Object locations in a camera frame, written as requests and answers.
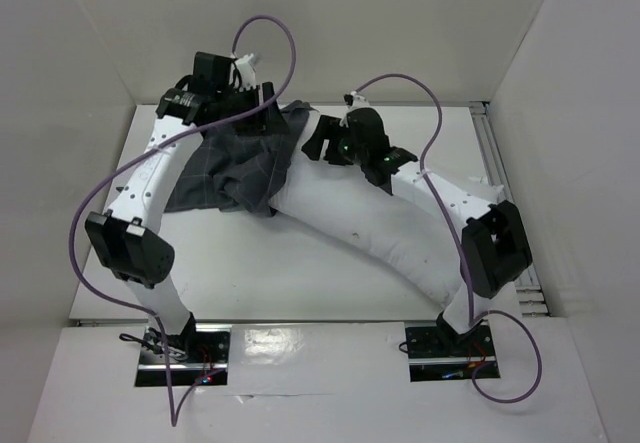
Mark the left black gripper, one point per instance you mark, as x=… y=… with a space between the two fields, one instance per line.
x=268 y=120

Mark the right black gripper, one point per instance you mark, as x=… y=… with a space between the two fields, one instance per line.
x=331 y=139

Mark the dark grey checked pillowcase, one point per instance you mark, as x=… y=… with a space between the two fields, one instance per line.
x=238 y=173

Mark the white pillow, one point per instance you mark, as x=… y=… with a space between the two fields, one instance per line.
x=340 y=203

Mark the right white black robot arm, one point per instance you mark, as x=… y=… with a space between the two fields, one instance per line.
x=489 y=237

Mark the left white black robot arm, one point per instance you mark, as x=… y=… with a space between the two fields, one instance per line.
x=126 y=237

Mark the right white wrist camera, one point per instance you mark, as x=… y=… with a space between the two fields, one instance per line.
x=353 y=102

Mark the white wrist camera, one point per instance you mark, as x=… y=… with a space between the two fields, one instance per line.
x=243 y=70
x=353 y=102

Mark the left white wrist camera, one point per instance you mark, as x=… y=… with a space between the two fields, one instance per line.
x=243 y=70

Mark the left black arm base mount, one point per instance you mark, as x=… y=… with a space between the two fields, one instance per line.
x=206 y=361

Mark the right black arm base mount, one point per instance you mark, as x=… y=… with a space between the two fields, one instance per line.
x=430 y=359

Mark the aluminium rail at table edge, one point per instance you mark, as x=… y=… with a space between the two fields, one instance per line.
x=529 y=291

